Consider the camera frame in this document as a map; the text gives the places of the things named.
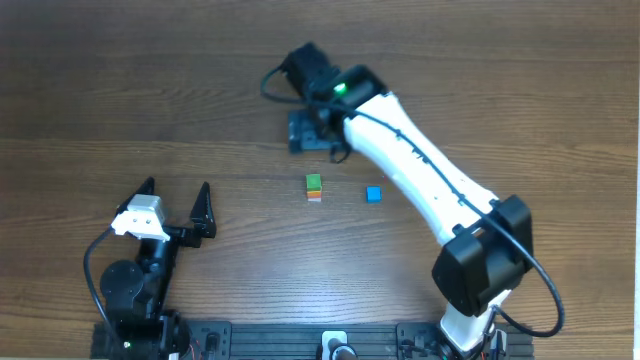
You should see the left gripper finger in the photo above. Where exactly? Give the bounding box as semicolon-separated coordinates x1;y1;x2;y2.
115;176;156;214
189;181;218;239

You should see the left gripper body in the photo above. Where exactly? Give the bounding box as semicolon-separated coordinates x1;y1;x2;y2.
162;224;204;249

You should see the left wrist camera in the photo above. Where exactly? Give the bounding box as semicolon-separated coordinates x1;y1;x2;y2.
110;193;171;242

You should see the mounting rail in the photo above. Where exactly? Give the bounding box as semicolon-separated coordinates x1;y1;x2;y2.
92;319;535;360

